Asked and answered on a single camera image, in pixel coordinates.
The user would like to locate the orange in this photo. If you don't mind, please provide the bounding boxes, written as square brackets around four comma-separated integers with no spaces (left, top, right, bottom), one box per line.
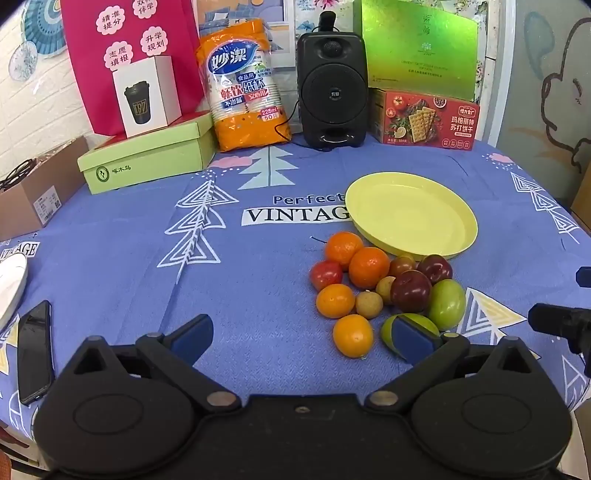
[332,314,375,359]
[348,247,391,290]
[316,284,356,319]
[324,232,365,271]

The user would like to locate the blue picture poster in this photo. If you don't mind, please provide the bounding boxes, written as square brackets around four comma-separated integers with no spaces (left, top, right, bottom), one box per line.
[198,0,296,70]

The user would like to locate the blue paper fan decoration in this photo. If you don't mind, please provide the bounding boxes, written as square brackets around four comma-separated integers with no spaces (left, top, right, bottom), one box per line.
[21,0,70,58]

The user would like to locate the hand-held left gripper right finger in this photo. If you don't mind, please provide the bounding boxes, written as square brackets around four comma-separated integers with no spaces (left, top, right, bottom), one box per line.
[367,314,543,414]

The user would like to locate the white cup box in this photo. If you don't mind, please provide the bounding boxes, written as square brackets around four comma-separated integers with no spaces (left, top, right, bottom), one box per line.
[112,55,182,139]

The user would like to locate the light green shoe box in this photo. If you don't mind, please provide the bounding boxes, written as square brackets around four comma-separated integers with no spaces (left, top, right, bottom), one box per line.
[77,111,219,195]

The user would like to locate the black speaker cable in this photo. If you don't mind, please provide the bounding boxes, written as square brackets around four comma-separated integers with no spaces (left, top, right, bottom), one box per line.
[274,99,333,153]

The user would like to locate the white plate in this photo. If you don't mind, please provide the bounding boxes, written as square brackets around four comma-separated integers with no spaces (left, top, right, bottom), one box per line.
[0,253,28,330]

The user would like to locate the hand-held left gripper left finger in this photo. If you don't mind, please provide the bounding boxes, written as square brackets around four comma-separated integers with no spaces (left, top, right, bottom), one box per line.
[60,314,243,414]

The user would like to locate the brown cardboard box with label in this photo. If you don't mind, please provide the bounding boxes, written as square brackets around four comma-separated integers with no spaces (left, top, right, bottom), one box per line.
[0,136,89,241]

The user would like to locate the green apple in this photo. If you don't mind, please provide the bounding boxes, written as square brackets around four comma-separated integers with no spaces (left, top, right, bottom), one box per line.
[427,279,467,332]

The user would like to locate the black cables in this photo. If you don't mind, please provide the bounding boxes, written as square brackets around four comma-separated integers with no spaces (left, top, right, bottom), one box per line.
[0,157,42,192]

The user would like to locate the shiny green gift box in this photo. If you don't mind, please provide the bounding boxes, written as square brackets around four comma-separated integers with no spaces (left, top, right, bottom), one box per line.
[353,0,479,102]

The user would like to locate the round patterned wall decoration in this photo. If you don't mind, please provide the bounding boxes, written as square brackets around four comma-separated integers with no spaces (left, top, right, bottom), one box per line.
[8,41,40,77]

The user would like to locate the floral poster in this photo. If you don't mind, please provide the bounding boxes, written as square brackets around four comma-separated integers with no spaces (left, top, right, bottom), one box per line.
[295,0,356,34]

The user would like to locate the red cracker box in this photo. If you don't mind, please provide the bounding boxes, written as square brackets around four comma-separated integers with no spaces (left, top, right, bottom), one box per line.
[369,88,481,152]

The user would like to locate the brown longan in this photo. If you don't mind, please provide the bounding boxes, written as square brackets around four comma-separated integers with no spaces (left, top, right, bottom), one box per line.
[375,276,397,305]
[355,291,384,320]

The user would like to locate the small dark tomato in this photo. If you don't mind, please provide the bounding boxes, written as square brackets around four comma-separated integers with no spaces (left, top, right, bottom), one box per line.
[389,255,419,278]

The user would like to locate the black speaker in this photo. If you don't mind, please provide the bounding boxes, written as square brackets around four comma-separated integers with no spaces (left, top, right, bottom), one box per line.
[296,31,369,148]

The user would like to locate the orange paper cup pack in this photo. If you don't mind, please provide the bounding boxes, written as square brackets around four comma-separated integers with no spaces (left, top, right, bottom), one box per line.
[196,18,293,153]

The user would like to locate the yellow plastic plate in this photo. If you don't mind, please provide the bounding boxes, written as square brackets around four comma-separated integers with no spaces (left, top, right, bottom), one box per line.
[345,172,478,260]

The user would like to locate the pink paper bag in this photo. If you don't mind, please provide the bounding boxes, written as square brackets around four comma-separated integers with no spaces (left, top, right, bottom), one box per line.
[60,0,201,137]

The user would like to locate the black smartphone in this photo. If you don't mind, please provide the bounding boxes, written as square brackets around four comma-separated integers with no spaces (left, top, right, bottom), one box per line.
[17,300,55,406]

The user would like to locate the blue printed tablecloth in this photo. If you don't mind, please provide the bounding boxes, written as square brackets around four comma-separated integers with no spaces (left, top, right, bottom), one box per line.
[0,138,591,444]

